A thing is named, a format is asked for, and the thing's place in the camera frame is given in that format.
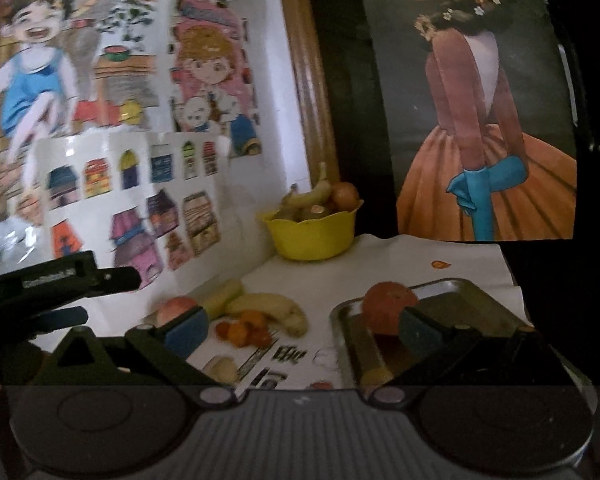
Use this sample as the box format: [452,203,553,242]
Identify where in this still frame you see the colourful houses sticker sheet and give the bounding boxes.
[10,131,232,288]

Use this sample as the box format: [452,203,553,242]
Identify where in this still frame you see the curved yellow banana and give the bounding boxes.
[200,280,245,320]

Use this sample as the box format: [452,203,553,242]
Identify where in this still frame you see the pale small fruit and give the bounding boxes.
[202,356,239,384]

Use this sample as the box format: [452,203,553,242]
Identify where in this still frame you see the large yellow banana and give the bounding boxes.
[224,292,308,337]

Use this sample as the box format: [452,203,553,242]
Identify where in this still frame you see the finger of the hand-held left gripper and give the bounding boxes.
[97,266,142,295]
[30,306,88,333]

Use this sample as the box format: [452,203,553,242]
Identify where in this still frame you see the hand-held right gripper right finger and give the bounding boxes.
[367,305,576,406]

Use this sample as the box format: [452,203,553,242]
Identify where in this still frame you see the pink cartoon wall poster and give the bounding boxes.
[169,0,262,158]

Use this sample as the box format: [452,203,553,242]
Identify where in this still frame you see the yellow scalloped bowl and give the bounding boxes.
[257,200,365,262]

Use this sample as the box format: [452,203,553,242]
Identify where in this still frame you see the short banana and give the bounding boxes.
[279,184,303,213]

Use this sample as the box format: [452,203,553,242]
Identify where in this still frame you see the white printed tablecloth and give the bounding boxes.
[140,232,526,392]

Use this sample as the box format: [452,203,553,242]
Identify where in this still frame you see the red apple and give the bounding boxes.
[362,281,420,336]

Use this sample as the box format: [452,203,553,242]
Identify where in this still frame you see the orange dress wall poster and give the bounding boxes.
[350,0,579,243]

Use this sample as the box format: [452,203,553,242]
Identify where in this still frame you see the wooden frame post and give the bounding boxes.
[275,0,342,188]

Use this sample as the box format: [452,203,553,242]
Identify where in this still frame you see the peach coloured apple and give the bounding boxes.
[155,296,200,328]

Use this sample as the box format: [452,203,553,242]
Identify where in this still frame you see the small orange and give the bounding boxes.
[239,310,267,331]
[228,323,256,347]

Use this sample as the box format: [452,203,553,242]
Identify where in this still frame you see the long banana with stem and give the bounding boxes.
[295,162,334,210]

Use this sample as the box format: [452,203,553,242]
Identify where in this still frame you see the cartoon child wall poster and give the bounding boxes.
[0,0,162,233]

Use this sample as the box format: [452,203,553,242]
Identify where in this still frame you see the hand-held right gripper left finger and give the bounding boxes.
[44,305,237,407]

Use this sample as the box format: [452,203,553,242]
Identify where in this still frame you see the metal tray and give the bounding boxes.
[330,278,536,391]

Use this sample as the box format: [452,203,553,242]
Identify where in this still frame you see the reddish brown round fruit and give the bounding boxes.
[330,181,361,211]

